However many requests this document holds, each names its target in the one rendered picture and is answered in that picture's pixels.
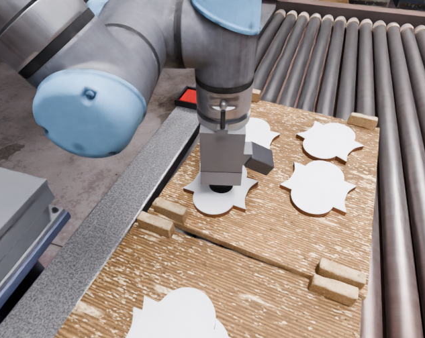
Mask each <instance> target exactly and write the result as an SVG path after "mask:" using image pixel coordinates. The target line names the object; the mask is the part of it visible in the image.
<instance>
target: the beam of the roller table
mask: <svg viewBox="0 0 425 338"><path fill-rule="evenodd" d="M275 8H276V5H269V4H261V32H260V33H259V35H258V39H260V37H261V36H262V34H263V33H264V31H265V30H266V28H267V26H268V25H269V23H270V22H271V20H272V19H273V16H274V14H275ZM199 129H200V122H199V121H198V119H197V110H194V109H189V108H185V107H180V106H176V107H175V109H174V110H173V111H172V113H171V114H170V115H169V116H168V117H167V119H166V120H165V121H164V122H163V124H162V125H161V126H160V127H159V128H158V130H157V131H156V132H155V134H154V135H153V136H152V137H151V138H150V139H149V141H148V142H147V143H146V145H145V146H144V147H143V148H142V149H141V150H140V152H139V153H138V155H137V156H136V157H135V158H134V159H133V160H132V162H131V163H130V164H129V166H128V167H127V168H126V169H125V170H124V172H123V173H122V174H121V176H120V177H119V178H118V179H117V180H116V181H115V183H114V184H113V185H112V187H111V188H110V189H109V190H108V191H107V192H106V194H105V195H104V196H103V198H102V199H101V200H100V201H99V202H98V204H97V205H96V206H95V208H94V209H93V210H92V211H91V212H90V213H89V215H88V216H87V218H86V219H85V220H84V221H83V222H82V223H81V225H80V226H79V227H78V229H77V230H76V231H75V232H74V233H73V235H72V236H71V237H70V238H69V240H68V241H67V242H66V243H65V244H64V246H63V247H62V248H61V250H60V251H59V252H58V253H57V254H56V255H55V257H54V258H53V259H52V261H51V262H50V263H49V264H48V265H47V266H46V268H45V269H44V271H43V272H42V273H41V274H40V275H39V276H38V278H37V279H36V280H35V282H34V283H33V284H32V285H31V286H30V288H29V289H28V290H27V292H26V293H25V294H24V295H23V296H22V297H21V299H20V300H19V301H18V303H17V304H16V305H15V306H14V307H13V308H12V310H11V311H10V312H9V314H8V315H7V316H6V317H5V318H4V320H3V321H2V322H1V324H0V338H54V336H55V334H56V333H57V332H58V330H59V329H60V328H61V327H62V325H63V323H64V322H65V321H66V319H67V318H68V316H69V315H70V314H71V312H72V311H73V309H74V308H75V307H76V305H77V304H78V302H79V301H80V299H81V298H82V297H83V295H84V294H85V293H86V291H87V290H88V288H89V287H90V285H91V284H92V283H93V281H94V279H96V277H97V275H98V274H99V273H100V271H101V270H102V268H103V267H104V265H105V264H106V263H107V261H108V260H109V258H110V257H111V256H112V254H113V253H114V251H115V250H116V249H117V247H118V246H119V244H120V243H121V242H122V240H123V239H124V237H125V236H126V235H127V233H128V231H129V230H130V229H131V228H132V226H133V224H134V223H135V222H136V220H137V217H138V215H139V214H140V212H141V211H144V212H146V213H148V210H149V208H150V207H151V206H152V203H153V202H154V200H155V199H156V198H158V196H159V195H160V193H161V192H162V190H163V189H164V187H165V186H166V184H167V182H168V181H169V180H170V178H171V176H172V175H173V173H174V172H175V170H176V169H177V167H178V165H179V164H180V163H181V160H182V159H183V158H184V156H185V154H186V153H187V151H188V150H189V148H190V147H191V145H192V143H193V142H194V141H195V139H196V137H197V136H198V134H199Z"/></svg>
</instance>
